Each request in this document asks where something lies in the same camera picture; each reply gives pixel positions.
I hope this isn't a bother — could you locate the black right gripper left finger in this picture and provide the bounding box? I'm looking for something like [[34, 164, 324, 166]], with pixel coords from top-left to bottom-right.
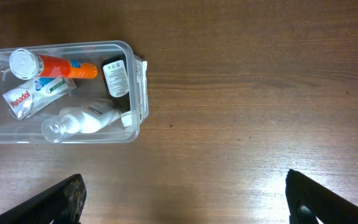
[[0, 174, 87, 224]]

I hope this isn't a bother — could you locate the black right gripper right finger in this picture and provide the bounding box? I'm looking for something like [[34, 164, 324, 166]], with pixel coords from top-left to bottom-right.
[[285, 169, 358, 224]]

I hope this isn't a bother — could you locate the white pump bottle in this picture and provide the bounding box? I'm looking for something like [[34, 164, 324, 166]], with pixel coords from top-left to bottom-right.
[[41, 98, 121, 142]]

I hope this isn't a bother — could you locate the white Panadol box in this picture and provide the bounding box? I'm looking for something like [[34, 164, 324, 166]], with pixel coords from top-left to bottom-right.
[[2, 78, 77, 120]]

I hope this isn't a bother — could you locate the dark bottle white cap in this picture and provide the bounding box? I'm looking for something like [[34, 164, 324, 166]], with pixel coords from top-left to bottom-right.
[[101, 55, 132, 128]]

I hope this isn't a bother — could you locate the orange tube white cap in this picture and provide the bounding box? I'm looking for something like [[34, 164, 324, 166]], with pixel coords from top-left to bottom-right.
[[9, 49, 98, 80]]

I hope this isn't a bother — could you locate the clear plastic container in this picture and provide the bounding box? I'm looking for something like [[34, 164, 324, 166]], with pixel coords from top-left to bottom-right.
[[0, 40, 149, 144]]

